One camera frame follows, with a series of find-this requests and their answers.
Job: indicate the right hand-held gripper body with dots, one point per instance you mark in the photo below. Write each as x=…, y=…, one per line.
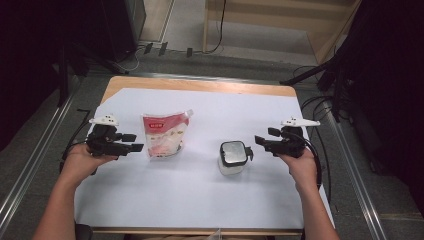
x=290, y=143

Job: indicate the white pouch with red label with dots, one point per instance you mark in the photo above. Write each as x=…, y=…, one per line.
x=165, y=133

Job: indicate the person's left hand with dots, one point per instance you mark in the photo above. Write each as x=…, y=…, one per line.
x=80, y=163

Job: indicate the black upright stand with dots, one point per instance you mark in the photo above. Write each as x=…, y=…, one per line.
x=62, y=83

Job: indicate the wooden shelf frame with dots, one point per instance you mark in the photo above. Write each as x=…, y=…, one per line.
x=266, y=21

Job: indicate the black cabinet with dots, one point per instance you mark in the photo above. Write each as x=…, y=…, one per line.
x=120, y=26

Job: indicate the small black floor block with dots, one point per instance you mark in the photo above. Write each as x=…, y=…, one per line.
x=163, y=48
x=189, y=52
x=148, y=48

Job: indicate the black curtain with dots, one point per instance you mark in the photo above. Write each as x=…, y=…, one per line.
x=393, y=100
x=26, y=66

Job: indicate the wooden table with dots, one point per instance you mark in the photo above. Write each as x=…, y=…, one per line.
x=200, y=85

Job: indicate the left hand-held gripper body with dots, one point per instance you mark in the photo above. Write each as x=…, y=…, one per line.
x=105, y=143

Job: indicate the black tripod stand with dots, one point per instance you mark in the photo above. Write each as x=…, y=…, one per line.
x=306, y=75

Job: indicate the person's right hand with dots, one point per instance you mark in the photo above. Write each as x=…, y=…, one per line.
x=301, y=166

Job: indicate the metal floor rail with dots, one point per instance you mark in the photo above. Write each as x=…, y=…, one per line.
x=200, y=77
x=360, y=193
x=20, y=186

